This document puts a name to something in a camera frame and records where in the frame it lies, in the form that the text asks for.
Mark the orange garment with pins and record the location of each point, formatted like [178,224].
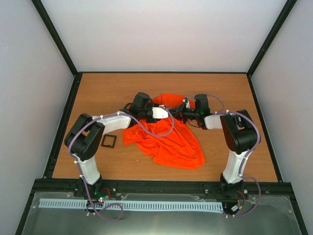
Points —
[179,149]

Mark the black square frame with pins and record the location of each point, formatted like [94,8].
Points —
[108,141]

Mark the light blue slotted cable duct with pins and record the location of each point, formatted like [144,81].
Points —
[151,206]

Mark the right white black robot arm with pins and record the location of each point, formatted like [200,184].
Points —
[240,133]

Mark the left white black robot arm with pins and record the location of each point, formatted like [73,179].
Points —
[83,139]

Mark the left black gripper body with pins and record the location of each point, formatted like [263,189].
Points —
[143,114]

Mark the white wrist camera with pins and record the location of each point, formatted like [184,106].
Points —
[159,112]
[189,103]

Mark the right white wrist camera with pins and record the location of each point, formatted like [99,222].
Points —
[189,103]

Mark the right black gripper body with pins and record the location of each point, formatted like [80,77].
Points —
[186,114]

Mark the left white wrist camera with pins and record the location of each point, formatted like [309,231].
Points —
[159,112]

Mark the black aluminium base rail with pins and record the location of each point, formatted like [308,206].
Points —
[206,189]

